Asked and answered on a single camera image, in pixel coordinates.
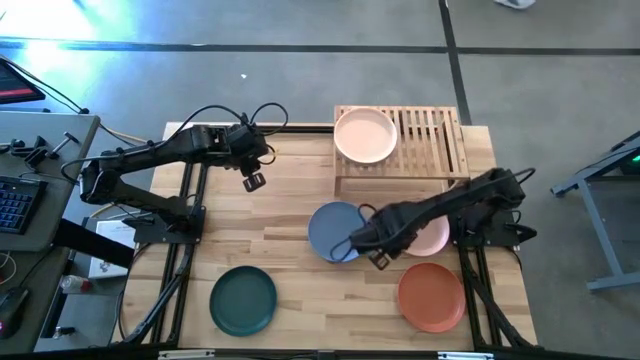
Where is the black monitor cable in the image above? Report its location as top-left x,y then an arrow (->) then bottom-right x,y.
0,54 -> 91,115

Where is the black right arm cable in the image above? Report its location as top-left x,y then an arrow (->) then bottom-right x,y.
329,202 -> 376,265

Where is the blue round plate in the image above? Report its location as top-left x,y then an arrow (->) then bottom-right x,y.
307,201 -> 374,265

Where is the black desk clamp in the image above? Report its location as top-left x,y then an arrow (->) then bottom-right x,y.
0,135 -> 49,169

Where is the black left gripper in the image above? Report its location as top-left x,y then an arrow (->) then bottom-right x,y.
227,123 -> 271,194

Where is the wooden slatted shelf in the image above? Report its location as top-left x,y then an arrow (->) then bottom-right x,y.
333,104 -> 471,197

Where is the black computer mouse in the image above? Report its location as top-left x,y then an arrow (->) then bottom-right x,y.
0,287 -> 30,340

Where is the grey metal table stand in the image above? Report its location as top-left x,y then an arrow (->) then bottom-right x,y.
549,130 -> 640,292

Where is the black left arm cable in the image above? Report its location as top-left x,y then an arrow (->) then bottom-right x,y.
164,102 -> 290,166

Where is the clear plastic bottle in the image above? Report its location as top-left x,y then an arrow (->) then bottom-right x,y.
59,274 -> 94,295

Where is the pink round plate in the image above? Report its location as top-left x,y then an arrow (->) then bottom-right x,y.
404,214 -> 451,258

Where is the grey desk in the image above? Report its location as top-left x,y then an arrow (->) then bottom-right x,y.
0,110 -> 101,354

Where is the yellow floor cable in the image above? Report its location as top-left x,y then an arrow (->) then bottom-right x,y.
99,124 -> 161,147

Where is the black aluminium table frame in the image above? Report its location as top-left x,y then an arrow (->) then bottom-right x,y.
107,122 -> 541,360

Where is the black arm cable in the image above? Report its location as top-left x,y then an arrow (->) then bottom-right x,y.
329,202 -> 376,265
164,102 -> 290,166

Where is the black backlit keyboard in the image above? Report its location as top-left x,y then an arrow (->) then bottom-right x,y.
0,175 -> 49,235

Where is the black metal handle tool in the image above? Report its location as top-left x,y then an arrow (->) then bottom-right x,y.
47,130 -> 81,161

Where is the pale round plate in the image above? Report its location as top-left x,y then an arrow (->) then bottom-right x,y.
333,107 -> 399,165

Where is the silver frame bracket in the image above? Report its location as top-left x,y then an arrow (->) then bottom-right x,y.
158,349 -> 216,360
437,351 -> 495,360

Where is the dark green round plate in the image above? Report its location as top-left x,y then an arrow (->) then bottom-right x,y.
209,265 -> 278,337

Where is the white paper booklet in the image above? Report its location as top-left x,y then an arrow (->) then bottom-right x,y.
88,219 -> 139,280

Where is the orange round plate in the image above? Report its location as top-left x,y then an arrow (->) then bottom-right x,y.
397,262 -> 467,334

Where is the black flat bar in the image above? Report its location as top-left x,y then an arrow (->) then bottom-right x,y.
52,218 -> 136,269

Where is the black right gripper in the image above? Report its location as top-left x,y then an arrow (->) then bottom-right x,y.
349,214 -> 409,271

